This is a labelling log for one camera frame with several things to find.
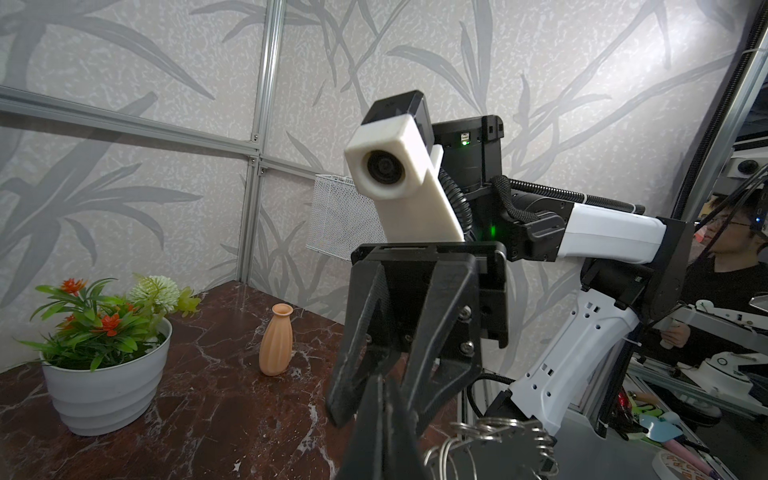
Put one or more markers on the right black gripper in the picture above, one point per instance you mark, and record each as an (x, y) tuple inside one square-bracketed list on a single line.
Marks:
[(388, 284)]

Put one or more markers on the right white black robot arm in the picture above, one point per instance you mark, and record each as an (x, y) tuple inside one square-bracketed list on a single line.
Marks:
[(632, 275)]

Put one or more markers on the white wire mesh basket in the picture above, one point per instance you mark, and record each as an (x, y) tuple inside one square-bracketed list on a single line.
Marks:
[(341, 219)]

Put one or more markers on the seated person with glasses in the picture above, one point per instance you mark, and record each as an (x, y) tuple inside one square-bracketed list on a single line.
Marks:
[(729, 276)]

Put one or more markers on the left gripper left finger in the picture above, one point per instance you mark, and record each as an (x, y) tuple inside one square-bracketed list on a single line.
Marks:
[(364, 458)]

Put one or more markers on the white pot with flowers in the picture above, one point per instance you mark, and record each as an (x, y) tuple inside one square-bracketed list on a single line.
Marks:
[(104, 361)]

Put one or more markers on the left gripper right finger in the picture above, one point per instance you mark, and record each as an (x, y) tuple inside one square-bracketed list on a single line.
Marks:
[(402, 459)]

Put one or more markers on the small terracotta vase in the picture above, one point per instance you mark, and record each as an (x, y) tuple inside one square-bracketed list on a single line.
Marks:
[(276, 347)]

